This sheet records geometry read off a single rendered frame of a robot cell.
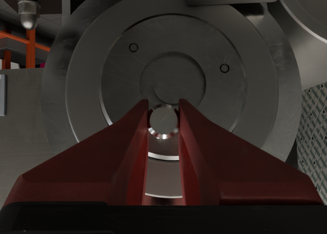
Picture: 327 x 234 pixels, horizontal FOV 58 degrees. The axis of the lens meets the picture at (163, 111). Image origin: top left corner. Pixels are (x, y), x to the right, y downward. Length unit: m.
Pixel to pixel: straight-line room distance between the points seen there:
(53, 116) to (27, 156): 0.37
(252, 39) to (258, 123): 0.05
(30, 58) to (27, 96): 2.67
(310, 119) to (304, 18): 0.23
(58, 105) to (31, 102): 0.37
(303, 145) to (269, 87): 0.26
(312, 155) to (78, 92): 0.31
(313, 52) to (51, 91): 0.16
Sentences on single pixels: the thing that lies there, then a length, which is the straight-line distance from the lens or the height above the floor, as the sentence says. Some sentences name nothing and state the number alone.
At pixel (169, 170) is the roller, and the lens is 0.16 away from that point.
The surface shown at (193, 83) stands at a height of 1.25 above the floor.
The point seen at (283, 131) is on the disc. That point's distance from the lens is 0.18.
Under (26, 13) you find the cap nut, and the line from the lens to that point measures 0.57.
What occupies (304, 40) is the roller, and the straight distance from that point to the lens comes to 0.20.
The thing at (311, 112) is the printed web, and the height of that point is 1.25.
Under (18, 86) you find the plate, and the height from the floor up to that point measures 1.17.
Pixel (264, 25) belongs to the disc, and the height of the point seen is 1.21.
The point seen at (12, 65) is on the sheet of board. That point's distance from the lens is 4.41.
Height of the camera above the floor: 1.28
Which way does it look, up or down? 6 degrees down
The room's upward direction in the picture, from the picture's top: 177 degrees clockwise
